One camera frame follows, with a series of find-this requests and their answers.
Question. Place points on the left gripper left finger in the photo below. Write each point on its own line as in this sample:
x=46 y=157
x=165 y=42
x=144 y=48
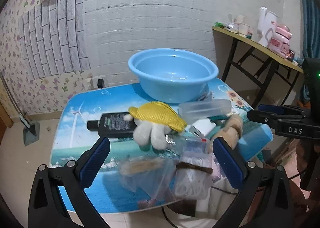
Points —
x=46 y=206

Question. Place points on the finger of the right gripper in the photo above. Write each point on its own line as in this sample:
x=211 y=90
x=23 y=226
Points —
x=289 y=127
x=283 y=111

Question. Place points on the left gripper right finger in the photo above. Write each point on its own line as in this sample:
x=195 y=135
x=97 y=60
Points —
x=275 y=207

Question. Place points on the floss pick box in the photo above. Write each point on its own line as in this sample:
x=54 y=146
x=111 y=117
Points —
x=193 y=175

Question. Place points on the black shampoo bottle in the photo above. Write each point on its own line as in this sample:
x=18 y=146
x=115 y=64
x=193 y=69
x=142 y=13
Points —
x=112 y=125

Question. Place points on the pink cartoon container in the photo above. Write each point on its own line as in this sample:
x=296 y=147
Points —
x=280 y=41

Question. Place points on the brown plush toy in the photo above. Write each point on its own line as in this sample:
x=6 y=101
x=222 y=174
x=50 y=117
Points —
x=231 y=132

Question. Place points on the white jug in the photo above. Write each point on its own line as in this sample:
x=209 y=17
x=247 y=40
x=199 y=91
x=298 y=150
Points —
x=266 y=26

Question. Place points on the blue curtain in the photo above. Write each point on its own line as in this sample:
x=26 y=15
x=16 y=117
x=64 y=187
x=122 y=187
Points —
x=310 y=30

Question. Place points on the green sachet packet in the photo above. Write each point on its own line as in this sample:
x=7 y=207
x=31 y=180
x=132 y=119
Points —
x=218 y=118

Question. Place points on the white charger block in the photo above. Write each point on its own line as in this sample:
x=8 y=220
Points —
x=202 y=128

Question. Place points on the clear plastic bottle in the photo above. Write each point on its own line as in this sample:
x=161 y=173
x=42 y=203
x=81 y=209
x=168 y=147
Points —
x=180 y=144

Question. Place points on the grey dustpan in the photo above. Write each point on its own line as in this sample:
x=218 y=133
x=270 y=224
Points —
x=31 y=131

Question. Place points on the translucent plastic case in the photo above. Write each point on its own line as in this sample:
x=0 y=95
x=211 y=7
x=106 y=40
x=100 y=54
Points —
x=193 y=111

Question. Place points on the cotton swab bag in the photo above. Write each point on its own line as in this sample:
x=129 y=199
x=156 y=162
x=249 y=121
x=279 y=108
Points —
x=151 y=175

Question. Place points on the blue plastic basin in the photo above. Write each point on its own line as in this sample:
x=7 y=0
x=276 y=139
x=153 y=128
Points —
x=172 y=76

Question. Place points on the black wall plug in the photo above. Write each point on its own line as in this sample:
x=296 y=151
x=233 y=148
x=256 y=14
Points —
x=100 y=83

